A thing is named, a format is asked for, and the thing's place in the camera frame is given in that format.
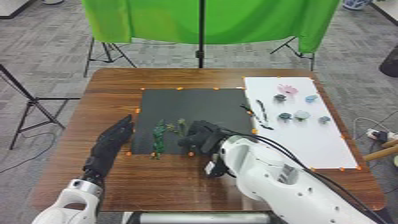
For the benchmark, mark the black backdrop stand pole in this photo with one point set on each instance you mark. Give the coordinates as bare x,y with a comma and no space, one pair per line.
201,36

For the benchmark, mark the pink flower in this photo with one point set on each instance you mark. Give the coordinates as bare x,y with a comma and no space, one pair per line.
286,89

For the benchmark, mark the leafy green sprig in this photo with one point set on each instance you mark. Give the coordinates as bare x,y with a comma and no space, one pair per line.
158,138

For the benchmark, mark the white sheet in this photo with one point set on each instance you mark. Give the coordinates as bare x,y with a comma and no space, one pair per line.
307,140

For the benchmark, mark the blue flower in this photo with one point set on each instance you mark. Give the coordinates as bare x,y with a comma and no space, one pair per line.
323,119
311,98

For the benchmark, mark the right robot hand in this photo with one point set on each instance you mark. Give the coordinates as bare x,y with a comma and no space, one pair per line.
204,135

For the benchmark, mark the black tripod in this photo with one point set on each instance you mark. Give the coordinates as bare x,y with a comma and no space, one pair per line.
32,100

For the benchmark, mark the pale grey bar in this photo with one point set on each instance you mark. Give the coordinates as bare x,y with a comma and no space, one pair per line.
195,218

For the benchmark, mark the black backdrop stand legs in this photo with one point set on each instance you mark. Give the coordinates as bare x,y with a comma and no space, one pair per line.
295,50
108,53

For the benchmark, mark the white power strip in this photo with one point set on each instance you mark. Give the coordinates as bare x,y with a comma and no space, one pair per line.
377,135

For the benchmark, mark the dark teal flower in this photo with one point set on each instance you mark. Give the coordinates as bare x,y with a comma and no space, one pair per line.
284,116
279,97

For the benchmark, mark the dark mat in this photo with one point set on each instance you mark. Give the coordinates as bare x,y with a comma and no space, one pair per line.
188,106

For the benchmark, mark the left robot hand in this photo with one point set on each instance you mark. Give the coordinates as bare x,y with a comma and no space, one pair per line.
108,146

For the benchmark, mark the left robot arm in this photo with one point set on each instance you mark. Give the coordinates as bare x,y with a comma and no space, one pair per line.
71,200

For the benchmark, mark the yellow flower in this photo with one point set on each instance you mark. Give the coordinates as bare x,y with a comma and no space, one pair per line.
171,128

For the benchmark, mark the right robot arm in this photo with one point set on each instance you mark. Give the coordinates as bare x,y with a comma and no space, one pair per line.
267,173

